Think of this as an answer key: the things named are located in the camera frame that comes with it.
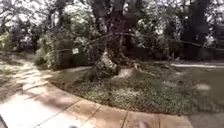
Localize low green ground cover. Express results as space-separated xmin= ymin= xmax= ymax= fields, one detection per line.
xmin=49 ymin=61 xmax=224 ymax=116

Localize reddish stone slab path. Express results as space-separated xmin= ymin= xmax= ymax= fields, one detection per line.
xmin=0 ymin=59 xmax=194 ymax=128

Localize wood of dark trees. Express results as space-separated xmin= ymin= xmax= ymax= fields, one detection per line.
xmin=0 ymin=0 xmax=224 ymax=63

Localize long thin slanted pole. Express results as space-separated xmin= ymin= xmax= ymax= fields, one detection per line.
xmin=169 ymin=38 xmax=224 ymax=53

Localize pale cross path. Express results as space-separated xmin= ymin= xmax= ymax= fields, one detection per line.
xmin=169 ymin=62 xmax=224 ymax=70

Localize green bushes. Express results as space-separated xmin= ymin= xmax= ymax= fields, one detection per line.
xmin=34 ymin=29 xmax=98 ymax=69

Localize large dark tree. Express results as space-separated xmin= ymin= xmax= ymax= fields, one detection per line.
xmin=84 ymin=0 xmax=141 ymax=79

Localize small white sign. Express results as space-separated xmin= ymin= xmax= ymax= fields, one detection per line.
xmin=71 ymin=47 xmax=80 ymax=55

